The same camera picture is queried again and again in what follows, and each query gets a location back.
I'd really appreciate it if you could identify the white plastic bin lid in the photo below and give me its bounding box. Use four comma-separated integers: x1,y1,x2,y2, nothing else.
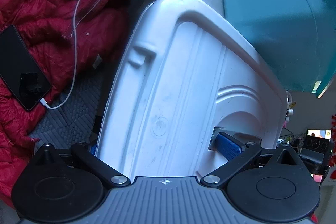
96,0,287,179

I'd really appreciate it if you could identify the black smartphone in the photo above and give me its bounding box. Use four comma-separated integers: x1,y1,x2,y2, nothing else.
0,25,51,111

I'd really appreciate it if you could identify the red down jacket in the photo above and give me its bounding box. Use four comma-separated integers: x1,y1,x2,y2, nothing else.
1,0,131,206

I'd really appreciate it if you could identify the blue plastic storage bin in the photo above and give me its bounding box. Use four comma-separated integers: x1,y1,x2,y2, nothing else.
223,0,335,97

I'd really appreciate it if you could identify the white charging cable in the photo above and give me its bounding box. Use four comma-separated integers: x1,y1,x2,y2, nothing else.
39,0,120,110

